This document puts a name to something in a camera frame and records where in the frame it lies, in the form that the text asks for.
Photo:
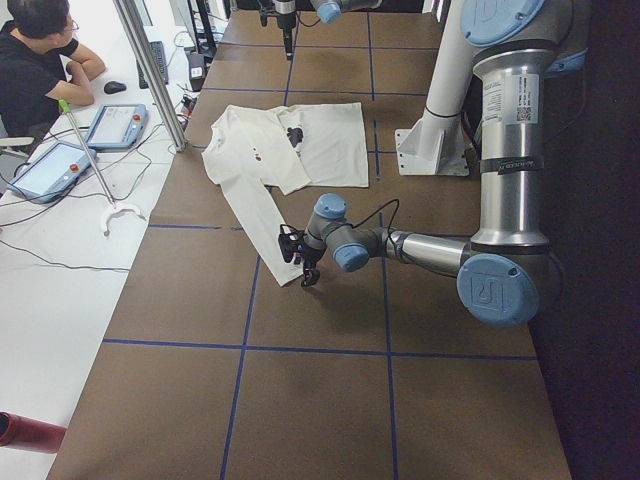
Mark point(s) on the cream long-sleeve cat shirt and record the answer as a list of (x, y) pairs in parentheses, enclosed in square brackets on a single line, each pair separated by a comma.
[(289, 148)]

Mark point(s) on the black box with label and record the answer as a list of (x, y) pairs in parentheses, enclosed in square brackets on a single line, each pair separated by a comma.
[(197, 70)]

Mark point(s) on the red cylinder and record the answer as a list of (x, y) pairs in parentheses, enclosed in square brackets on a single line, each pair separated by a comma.
[(27, 434)]

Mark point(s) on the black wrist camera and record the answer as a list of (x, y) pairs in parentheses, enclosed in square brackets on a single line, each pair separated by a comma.
[(290, 243)]

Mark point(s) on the person in black shirt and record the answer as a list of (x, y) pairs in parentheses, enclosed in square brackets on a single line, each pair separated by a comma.
[(42, 63)]

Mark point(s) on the black computer mouse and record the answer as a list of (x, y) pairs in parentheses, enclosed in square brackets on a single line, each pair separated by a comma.
[(113, 87)]

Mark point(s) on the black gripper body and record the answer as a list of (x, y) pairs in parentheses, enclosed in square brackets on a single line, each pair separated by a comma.
[(286, 23), (310, 260)]

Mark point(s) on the blue teach pendant near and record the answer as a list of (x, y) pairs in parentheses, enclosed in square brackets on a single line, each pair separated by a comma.
[(51, 174)]

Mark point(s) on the blue teach pendant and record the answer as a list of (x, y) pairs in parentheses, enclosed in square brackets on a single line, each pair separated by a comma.
[(51, 174), (116, 127)]

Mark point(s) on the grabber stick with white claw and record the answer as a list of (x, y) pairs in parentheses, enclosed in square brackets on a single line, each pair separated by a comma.
[(115, 207)]

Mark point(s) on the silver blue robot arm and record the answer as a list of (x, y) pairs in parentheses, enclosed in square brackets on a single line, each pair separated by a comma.
[(479, 139), (327, 11)]

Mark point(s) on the aluminium frame post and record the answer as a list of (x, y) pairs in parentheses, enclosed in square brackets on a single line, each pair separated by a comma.
[(134, 30)]

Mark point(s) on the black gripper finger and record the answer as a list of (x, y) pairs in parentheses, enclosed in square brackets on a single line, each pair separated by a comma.
[(315, 275), (306, 280)]

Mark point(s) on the blue teach pendant far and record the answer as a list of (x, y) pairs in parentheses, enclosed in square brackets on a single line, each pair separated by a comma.
[(116, 127)]

